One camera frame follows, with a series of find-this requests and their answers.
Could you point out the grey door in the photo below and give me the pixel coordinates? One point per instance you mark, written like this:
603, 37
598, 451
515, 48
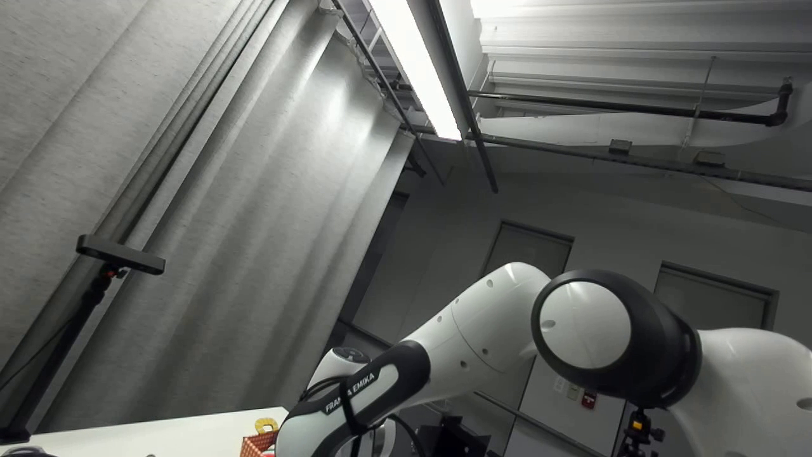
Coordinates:
714, 297
527, 249

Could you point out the black camera stand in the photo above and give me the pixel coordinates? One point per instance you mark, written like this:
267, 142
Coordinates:
59, 347

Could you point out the black tripod mount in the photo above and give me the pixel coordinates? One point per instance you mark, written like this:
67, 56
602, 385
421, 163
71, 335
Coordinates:
641, 432

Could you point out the black bar camera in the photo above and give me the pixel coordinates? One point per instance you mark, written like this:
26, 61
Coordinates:
116, 254

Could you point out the fluorescent ceiling light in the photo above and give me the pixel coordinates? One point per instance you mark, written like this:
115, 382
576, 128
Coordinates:
414, 59

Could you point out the black ceiling pipe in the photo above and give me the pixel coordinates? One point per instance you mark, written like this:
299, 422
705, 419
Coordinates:
674, 111

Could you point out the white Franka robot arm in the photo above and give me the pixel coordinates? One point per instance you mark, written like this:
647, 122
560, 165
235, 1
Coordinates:
471, 347

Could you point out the red checkered toy box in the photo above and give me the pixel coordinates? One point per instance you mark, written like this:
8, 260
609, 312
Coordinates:
256, 444

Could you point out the grey curtain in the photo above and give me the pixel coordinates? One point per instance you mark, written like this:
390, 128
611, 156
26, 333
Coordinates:
253, 254

